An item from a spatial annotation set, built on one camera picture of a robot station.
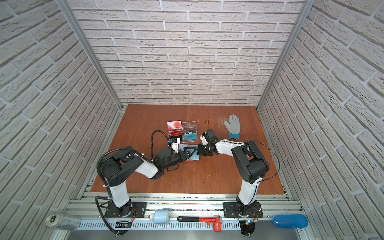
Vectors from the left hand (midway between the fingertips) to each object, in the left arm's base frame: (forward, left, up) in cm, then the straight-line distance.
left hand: (195, 150), depth 84 cm
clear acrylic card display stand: (+21, +6, -3) cm, 22 cm away
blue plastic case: (-35, -44, -8) cm, 57 cm away
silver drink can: (-32, +57, +1) cm, 65 cm away
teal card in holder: (-1, +1, -6) cm, 6 cm away
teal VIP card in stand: (+14, +3, -8) cm, 16 cm away
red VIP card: (+16, +14, -5) cm, 22 cm away
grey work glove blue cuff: (+23, -29, -9) cm, 38 cm away
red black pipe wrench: (-33, -9, -9) cm, 36 cm away
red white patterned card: (+20, +13, -2) cm, 24 cm away
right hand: (+4, -1, -10) cm, 11 cm away
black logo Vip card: (+17, +3, -4) cm, 18 cm away
